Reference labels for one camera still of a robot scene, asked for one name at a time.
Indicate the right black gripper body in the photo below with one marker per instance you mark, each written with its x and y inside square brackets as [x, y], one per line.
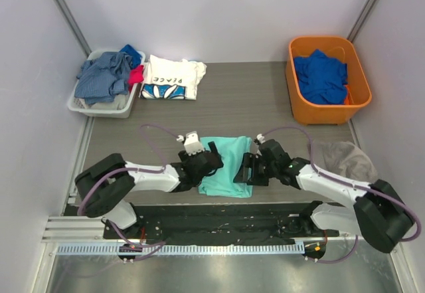
[252, 167]

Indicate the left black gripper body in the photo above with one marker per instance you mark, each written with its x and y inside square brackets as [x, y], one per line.
[208, 159]

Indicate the teal t shirt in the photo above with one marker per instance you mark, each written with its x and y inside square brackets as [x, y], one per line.
[221, 183]

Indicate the white printed t shirt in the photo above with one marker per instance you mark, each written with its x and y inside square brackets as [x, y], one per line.
[171, 80]

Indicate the white laundry basket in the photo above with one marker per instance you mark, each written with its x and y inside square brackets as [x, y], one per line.
[78, 105]

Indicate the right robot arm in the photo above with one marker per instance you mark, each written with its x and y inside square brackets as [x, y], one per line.
[373, 211]

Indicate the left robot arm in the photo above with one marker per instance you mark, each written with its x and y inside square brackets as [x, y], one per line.
[104, 186]

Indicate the grey bucket hat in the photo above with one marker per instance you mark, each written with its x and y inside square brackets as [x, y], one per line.
[344, 159]

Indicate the orange garment in tub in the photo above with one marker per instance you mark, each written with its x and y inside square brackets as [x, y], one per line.
[348, 99]

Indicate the royal blue garment in tub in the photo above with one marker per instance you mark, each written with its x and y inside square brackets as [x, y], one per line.
[322, 79]

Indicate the grey garment in basket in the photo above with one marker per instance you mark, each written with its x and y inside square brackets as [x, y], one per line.
[118, 103]

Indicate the red garment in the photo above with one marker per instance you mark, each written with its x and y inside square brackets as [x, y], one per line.
[136, 75]

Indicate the blue garment in basket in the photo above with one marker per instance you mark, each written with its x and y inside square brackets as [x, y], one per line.
[134, 54]

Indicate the blue checked shirt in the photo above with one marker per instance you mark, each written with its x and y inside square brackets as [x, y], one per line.
[103, 78]

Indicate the orange plastic tub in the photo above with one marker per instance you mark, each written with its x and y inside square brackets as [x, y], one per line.
[305, 112]

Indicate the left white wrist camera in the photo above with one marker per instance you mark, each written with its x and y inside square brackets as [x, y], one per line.
[191, 143]

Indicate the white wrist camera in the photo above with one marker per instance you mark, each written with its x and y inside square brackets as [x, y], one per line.
[260, 139]
[191, 143]

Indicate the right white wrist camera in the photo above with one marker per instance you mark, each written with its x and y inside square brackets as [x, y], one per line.
[260, 139]

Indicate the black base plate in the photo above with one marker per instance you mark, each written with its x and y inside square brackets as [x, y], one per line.
[222, 225]

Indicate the aluminium rail frame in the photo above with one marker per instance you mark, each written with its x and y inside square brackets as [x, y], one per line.
[73, 229]

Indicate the white slotted cable duct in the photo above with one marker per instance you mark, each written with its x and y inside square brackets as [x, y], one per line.
[117, 248]

